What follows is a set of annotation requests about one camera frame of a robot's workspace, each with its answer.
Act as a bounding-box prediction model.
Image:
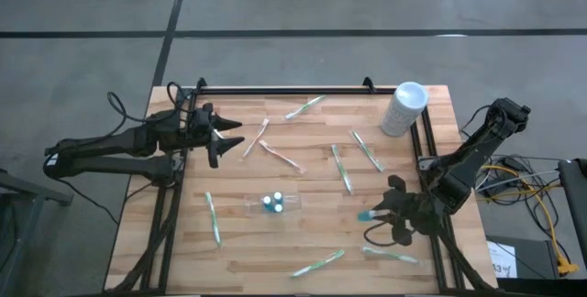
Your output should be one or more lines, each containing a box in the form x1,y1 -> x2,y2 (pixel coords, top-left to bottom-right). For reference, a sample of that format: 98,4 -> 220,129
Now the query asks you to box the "dark grey stand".
0,168 -> 74,297

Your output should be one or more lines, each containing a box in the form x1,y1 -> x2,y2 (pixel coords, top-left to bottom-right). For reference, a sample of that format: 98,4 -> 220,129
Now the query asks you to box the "black power brick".
504,156 -> 528,172

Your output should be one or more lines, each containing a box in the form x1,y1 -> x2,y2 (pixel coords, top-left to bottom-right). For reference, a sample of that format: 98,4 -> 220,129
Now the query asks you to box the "black aluminium rig frame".
104,76 -> 499,296

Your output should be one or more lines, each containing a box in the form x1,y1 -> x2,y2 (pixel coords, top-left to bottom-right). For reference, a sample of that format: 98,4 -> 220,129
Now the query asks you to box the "clear plastic bag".
244,191 -> 303,219

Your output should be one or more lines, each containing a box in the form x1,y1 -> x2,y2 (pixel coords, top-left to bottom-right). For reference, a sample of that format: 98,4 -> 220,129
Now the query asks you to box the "green toothbrush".
204,190 -> 224,248
284,94 -> 327,121
349,129 -> 385,173
289,248 -> 346,279
330,143 -> 355,196
360,245 -> 421,265

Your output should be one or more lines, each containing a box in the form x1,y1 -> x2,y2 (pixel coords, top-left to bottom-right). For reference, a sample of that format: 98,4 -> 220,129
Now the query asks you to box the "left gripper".
184,102 -> 246,171

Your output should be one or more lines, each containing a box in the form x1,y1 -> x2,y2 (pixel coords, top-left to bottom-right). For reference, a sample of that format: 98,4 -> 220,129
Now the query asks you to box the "yellow cable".
467,163 -> 580,275

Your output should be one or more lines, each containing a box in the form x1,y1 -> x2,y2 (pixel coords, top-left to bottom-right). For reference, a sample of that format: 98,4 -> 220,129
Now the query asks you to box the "white paper label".
486,240 -> 518,279

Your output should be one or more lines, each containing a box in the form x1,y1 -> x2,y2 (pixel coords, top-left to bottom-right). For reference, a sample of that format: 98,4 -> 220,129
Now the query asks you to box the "black box with label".
485,235 -> 565,282

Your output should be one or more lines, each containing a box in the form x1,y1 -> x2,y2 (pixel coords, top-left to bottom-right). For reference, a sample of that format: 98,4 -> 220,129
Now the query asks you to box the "black side table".
558,158 -> 587,261

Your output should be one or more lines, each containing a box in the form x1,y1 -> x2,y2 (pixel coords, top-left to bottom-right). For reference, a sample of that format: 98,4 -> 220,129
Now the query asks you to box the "white wipes canister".
379,81 -> 430,138

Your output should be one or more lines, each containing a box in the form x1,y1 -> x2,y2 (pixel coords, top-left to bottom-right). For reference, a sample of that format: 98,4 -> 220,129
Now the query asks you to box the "wrapped orange toothbrush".
241,116 -> 271,160
258,138 -> 307,174

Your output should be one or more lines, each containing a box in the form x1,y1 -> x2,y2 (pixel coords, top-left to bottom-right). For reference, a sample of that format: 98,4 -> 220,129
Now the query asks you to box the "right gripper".
371,175 -> 445,248

